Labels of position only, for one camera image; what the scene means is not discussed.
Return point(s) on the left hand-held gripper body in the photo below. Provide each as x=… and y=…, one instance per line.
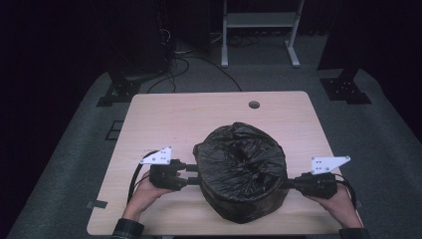
x=166, y=176

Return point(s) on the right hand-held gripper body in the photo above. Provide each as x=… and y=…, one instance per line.
x=315, y=186

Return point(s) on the black plastic trash bag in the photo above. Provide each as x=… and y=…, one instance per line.
x=240, y=172

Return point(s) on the person's left hand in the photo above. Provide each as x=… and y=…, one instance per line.
x=146, y=195

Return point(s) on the person's right hand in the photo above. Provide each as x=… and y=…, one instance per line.
x=341, y=205

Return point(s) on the black floor tape rectangle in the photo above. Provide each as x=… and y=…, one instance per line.
x=114, y=130

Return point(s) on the grey tape strip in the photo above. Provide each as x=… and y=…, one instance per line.
x=98, y=204

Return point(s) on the black stand base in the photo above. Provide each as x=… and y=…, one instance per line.
x=119, y=91
x=345, y=89

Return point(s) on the dark cabinet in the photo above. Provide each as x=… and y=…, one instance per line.
x=139, y=36

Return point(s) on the white metal stand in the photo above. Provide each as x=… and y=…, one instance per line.
x=262, y=20

